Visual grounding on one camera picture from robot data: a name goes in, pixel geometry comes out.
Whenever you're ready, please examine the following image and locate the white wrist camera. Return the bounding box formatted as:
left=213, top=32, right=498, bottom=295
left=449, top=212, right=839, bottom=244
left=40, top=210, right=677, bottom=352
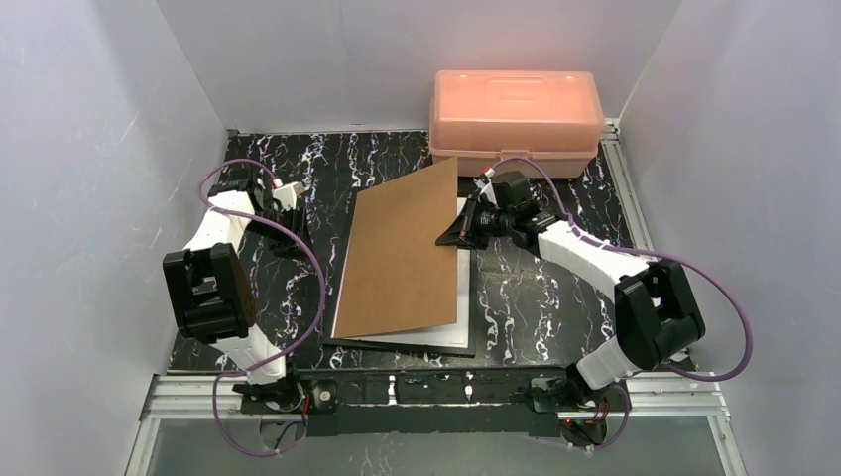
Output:
left=272, top=178, right=305, bottom=211
left=474, top=167, right=497, bottom=205

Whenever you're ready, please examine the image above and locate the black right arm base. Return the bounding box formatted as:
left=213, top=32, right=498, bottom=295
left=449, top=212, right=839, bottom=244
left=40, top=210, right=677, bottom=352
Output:
left=509, top=366, right=632, bottom=453

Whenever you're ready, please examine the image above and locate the aluminium front rail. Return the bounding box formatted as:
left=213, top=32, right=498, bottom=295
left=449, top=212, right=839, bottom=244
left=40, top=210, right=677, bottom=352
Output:
left=143, top=369, right=730, bottom=419

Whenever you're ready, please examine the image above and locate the aluminium rail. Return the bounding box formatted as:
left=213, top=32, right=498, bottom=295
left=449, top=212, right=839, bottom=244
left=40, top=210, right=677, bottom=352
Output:
left=599, top=118, right=654, bottom=250
left=143, top=369, right=730, bottom=419

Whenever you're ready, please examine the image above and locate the cat photo print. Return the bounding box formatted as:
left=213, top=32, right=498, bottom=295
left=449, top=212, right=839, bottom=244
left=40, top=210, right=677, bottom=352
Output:
left=331, top=196, right=473, bottom=351

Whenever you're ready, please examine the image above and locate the aluminium right rail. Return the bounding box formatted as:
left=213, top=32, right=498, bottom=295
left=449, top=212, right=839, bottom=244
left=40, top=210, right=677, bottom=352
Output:
left=599, top=118, right=654, bottom=250

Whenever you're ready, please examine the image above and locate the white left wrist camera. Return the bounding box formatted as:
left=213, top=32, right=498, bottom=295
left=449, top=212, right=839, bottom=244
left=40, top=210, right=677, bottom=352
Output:
left=272, top=178, right=305, bottom=211

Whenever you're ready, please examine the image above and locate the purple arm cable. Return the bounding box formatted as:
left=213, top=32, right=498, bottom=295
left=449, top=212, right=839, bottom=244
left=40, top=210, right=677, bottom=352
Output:
left=196, top=159, right=327, bottom=458
left=482, top=156, right=756, bottom=453

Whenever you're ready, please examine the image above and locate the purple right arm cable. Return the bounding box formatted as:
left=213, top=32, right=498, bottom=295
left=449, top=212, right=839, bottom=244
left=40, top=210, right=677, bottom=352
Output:
left=482, top=156, right=756, bottom=453

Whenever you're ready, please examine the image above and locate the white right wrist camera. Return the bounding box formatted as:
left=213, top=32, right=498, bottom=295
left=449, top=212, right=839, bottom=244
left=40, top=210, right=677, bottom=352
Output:
left=474, top=167, right=497, bottom=205

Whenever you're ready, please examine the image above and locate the brown cardboard backing board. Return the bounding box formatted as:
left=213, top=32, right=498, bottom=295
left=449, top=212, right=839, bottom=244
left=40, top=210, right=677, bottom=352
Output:
left=333, top=159, right=458, bottom=338

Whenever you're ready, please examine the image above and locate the pink plastic storage box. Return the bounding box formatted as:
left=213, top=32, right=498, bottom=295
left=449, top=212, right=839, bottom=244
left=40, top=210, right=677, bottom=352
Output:
left=428, top=70, right=605, bottom=179

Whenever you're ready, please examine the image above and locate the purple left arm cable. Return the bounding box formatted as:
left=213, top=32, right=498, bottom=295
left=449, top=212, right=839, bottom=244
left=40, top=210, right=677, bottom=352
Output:
left=196, top=159, right=327, bottom=458

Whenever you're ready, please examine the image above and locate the black picture frame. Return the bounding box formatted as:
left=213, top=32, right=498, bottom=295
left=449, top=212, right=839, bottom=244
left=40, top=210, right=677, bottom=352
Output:
left=321, top=190, right=478, bottom=359

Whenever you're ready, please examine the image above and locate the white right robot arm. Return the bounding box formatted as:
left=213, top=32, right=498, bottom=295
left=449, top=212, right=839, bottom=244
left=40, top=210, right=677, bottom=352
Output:
left=435, top=172, right=706, bottom=397

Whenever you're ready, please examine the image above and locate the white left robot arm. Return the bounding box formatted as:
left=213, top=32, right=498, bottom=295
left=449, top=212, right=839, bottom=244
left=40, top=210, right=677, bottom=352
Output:
left=163, top=178, right=310, bottom=385

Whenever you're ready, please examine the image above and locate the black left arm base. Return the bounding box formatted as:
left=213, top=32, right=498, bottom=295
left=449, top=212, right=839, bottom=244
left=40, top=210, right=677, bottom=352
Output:
left=232, top=373, right=338, bottom=416

